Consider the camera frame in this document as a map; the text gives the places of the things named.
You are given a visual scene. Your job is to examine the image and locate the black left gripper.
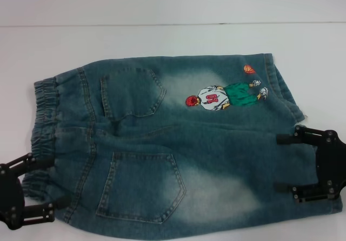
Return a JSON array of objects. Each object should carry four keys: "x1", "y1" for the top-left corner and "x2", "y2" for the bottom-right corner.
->
[{"x1": 0, "y1": 152, "x2": 70, "y2": 230}]

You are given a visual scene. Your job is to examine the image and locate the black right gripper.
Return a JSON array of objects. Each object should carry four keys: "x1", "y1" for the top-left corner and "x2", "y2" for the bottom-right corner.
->
[{"x1": 274, "y1": 125, "x2": 346, "y2": 205}]

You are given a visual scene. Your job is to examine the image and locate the blue denim shorts with embroidery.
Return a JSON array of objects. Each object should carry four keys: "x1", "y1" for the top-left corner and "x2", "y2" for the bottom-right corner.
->
[{"x1": 22, "y1": 52, "x2": 336, "y2": 231}]

